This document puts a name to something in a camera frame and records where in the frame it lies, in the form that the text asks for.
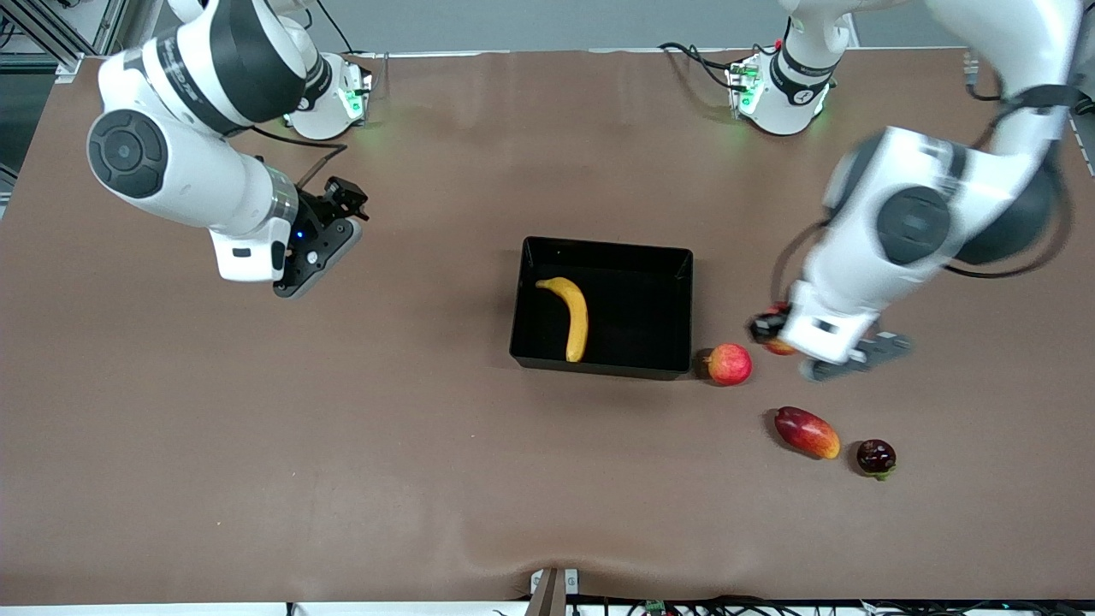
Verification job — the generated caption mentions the red yellow apple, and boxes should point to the red yellow apple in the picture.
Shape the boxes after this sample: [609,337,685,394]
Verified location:
[764,301,797,357]

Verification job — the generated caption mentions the black rectangular plastic box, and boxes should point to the black rectangular plastic box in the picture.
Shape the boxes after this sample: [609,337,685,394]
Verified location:
[510,236,695,382]

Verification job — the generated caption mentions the yellow banana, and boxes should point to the yellow banana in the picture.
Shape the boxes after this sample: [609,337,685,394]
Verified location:
[536,276,590,364]

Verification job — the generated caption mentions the red round pomegranate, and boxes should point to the red round pomegranate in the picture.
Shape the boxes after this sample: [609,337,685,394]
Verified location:
[703,342,754,388]

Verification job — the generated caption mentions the red orange mango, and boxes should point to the red orange mango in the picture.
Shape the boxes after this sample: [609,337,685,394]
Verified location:
[774,406,842,461]

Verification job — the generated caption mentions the dark purple mangosteen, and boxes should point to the dark purple mangosteen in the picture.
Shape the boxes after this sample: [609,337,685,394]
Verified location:
[856,439,898,482]

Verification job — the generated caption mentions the brown table cover sheet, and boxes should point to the brown table cover sheet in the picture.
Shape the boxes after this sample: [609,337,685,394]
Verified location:
[0,49,1095,605]

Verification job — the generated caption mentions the grey metal table clamp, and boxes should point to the grey metal table clamp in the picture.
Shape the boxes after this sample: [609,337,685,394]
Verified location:
[529,567,580,616]

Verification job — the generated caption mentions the thin black base cable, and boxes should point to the thin black base cable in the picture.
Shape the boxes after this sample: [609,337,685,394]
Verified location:
[312,0,357,54]

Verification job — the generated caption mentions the black cables at arm base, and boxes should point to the black cables at arm base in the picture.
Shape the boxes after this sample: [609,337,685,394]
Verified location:
[657,40,764,91]

